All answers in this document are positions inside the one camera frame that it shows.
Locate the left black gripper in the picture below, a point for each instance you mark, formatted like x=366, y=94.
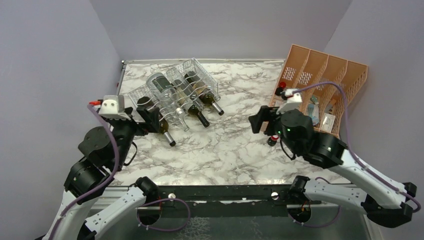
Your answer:
x=152, y=118

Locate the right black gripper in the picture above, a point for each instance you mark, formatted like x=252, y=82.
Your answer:
x=266, y=113

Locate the clear textured glass bottle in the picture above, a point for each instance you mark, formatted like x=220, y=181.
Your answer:
x=178, y=112

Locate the clear jar silver lid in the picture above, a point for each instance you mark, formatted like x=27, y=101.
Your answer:
x=161, y=88

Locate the dark-neck green wine bottle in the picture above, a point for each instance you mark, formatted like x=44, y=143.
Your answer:
x=194, y=111

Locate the clear square glass bottle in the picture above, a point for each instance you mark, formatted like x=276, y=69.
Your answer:
x=187, y=94

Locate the silver-neck green wine bottle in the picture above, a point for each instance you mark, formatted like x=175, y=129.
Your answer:
x=205, y=94

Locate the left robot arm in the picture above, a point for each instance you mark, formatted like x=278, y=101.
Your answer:
x=104, y=150

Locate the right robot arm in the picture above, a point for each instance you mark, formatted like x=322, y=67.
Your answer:
x=381, y=199

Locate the small red-cap black bottle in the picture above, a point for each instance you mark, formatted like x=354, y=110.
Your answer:
x=272, y=140

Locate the red-cap bottle in organizer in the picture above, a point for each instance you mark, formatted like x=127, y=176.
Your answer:
x=280, y=88

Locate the blue item in organizer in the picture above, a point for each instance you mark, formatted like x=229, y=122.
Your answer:
x=313, y=112

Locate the white packet in organizer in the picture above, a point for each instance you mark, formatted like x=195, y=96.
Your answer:
x=327, y=122

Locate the orange plastic file organizer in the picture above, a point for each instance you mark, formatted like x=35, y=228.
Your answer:
x=322, y=77

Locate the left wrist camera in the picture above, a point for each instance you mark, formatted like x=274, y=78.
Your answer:
x=111, y=107

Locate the white wire wine rack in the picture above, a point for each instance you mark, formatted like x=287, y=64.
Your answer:
x=188, y=65

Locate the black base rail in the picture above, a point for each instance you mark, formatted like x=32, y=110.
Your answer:
x=221, y=201

